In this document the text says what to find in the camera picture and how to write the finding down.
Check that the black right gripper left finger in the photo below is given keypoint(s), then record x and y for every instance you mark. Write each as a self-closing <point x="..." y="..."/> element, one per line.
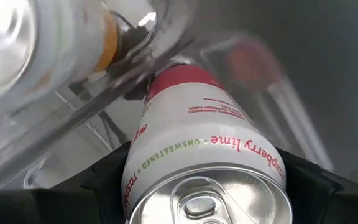
<point x="104" y="186"/>

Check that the raspberry lime soda can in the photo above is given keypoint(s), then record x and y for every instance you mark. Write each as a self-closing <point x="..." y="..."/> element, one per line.
<point x="197" y="124"/>

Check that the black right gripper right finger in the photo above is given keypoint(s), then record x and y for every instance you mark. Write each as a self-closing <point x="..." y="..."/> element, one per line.
<point x="315" y="193"/>

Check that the orange mango soda can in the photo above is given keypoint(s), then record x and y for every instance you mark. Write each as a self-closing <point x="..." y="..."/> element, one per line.
<point x="57" y="40"/>

